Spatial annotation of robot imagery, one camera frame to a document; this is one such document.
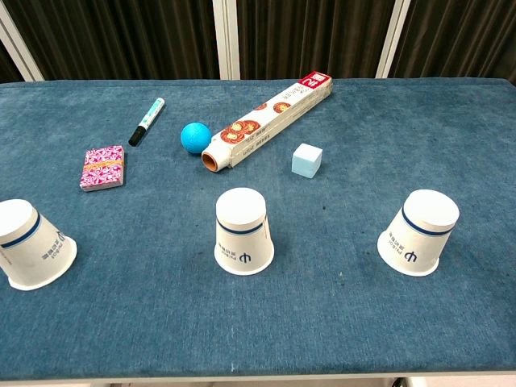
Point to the white paper cup blue stripe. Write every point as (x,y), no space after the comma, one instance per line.
(28,250)
(415,242)
(243,238)

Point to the light blue cube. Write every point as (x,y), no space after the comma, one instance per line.
(306,161)

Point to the long white wrap roll box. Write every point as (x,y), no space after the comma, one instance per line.
(266,121)

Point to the blue ball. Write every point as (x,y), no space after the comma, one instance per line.
(195,138)

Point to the teal white marker pen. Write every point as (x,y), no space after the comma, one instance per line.
(147,120)

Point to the pink patterned card deck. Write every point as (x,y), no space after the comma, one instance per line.
(102,167)

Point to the blue felt table cover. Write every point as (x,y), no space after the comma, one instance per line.
(161,322)

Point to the black pleated curtain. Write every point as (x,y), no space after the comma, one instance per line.
(459,36)
(310,36)
(121,36)
(8,66)

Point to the white frame post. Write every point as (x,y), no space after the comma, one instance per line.
(226,40)
(20,44)
(393,40)

